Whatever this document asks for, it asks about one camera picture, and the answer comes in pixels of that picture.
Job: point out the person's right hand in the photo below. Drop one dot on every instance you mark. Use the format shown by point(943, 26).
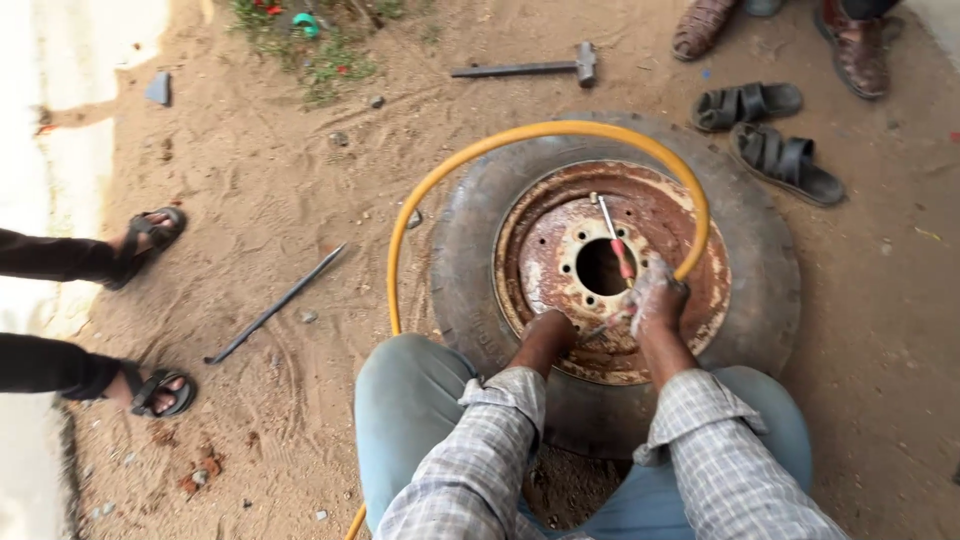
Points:
point(660, 296)

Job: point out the person's left hand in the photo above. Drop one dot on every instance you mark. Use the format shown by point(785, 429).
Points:
point(550, 328)

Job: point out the person's right fingers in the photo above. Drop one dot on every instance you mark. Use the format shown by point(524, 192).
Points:
point(639, 294)

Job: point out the small thin metal valve tool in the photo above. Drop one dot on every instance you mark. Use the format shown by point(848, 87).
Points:
point(604, 328)

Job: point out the rusty steel wheel rim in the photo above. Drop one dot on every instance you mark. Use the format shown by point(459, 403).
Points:
point(551, 251)

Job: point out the worn black tyre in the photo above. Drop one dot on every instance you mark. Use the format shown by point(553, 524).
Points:
point(757, 285)

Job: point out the person's grey checked shirt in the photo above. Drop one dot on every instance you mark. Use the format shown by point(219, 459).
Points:
point(465, 480)

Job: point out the grey steel sledgehammer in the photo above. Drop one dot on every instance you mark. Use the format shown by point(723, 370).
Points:
point(517, 70)

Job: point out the person's blue jeans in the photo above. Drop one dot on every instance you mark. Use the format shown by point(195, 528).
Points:
point(405, 405)

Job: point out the brown woven leather shoe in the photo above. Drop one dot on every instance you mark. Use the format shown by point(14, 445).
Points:
point(701, 28)

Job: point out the long dark tyre iron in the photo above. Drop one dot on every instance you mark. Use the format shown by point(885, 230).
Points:
point(277, 304)

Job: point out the patch of green weeds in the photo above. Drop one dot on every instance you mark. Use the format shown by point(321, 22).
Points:
point(330, 64)

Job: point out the green plastic scrap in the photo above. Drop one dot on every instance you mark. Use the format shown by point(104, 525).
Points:
point(306, 24)

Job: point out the red brick fragments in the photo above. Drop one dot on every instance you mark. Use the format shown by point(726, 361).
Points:
point(201, 472)

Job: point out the grey stone shard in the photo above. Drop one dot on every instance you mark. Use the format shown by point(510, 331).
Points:
point(159, 90)

